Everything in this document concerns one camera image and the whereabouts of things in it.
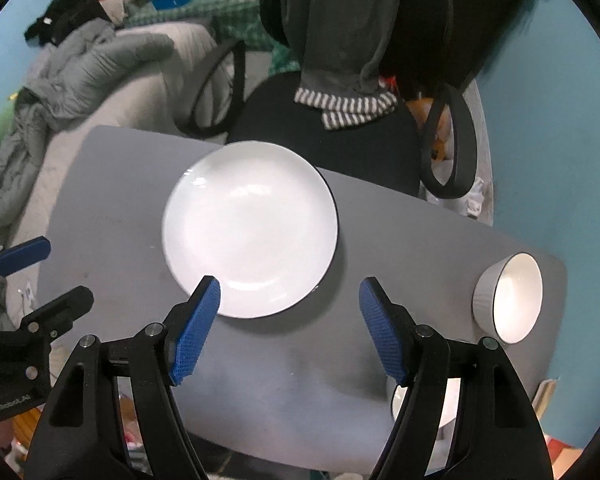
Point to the dark grey hoodie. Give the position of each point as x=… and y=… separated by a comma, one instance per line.
x=340, y=35

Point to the black hanging coats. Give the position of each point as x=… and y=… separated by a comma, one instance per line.
x=485, y=10

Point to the black office chair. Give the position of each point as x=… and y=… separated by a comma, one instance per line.
x=330, y=155

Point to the green checkered tablecloth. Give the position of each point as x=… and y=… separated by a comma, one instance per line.
x=230, y=25

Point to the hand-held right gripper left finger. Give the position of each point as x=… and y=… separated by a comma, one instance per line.
x=195, y=330

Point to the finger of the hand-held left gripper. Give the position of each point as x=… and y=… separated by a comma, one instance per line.
x=62, y=312
x=22, y=255

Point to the white bowl with dark rim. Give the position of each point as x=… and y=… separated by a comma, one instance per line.
x=517, y=300
x=447, y=405

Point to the black garment pile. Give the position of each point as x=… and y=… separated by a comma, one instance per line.
x=65, y=15

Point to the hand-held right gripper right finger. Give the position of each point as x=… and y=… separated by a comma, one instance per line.
x=382, y=330

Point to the white tied trash bag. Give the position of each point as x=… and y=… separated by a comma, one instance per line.
x=475, y=200

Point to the white plate with dark rim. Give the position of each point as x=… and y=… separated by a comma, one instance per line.
x=250, y=225
x=318, y=288

